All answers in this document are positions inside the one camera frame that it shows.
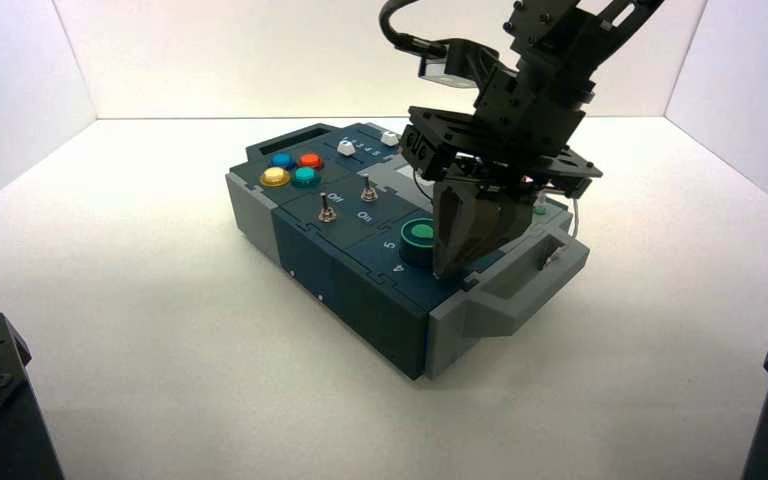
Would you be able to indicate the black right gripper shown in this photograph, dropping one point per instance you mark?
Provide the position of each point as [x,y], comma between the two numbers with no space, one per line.
[523,126]

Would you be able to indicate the green teardrop rotary knob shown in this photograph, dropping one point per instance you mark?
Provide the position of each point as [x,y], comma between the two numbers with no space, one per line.
[418,233]

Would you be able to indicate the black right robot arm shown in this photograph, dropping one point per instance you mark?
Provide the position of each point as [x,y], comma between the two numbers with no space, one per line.
[569,33]

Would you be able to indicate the white slider knob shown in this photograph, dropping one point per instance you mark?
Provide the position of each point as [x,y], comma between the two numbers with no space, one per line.
[345,148]
[390,138]

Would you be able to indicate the green banana socket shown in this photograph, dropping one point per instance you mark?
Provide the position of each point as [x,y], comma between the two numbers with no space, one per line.
[540,211]

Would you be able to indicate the grey and dark blue control box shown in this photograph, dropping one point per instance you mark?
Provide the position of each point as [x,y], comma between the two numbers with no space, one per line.
[371,311]

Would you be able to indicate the orange round push button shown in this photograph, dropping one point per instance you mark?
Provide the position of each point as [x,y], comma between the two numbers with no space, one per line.
[310,160]

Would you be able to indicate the teal round push button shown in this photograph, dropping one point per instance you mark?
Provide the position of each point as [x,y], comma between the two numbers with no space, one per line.
[306,175]

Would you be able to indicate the blue round push button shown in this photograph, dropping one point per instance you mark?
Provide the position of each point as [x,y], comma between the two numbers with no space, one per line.
[282,160]

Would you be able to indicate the yellow round push button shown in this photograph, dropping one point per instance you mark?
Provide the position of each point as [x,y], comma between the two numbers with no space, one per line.
[275,175]

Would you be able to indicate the metal toggle switch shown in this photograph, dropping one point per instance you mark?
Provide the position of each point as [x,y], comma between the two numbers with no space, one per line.
[326,213]
[369,194]

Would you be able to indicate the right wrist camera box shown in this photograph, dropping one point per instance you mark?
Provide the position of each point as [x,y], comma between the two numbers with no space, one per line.
[447,69]

